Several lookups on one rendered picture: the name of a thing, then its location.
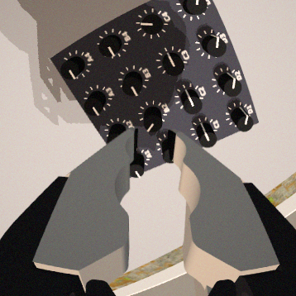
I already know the dark grey knob panel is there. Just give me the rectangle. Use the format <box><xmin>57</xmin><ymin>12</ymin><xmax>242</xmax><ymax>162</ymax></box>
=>
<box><xmin>50</xmin><ymin>0</ymin><xmax>259</xmax><ymax>178</ymax></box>

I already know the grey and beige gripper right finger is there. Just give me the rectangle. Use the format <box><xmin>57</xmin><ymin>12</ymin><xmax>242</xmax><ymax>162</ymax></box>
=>
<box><xmin>168</xmin><ymin>129</ymin><xmax>296</xmax><ymax>296</ymax></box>

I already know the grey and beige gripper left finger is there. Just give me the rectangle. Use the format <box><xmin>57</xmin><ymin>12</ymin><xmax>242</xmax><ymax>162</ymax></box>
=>
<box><xmin>0</xmin><ymin>127</ymin><xmax>138</xmax><ymax>296</ymax></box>

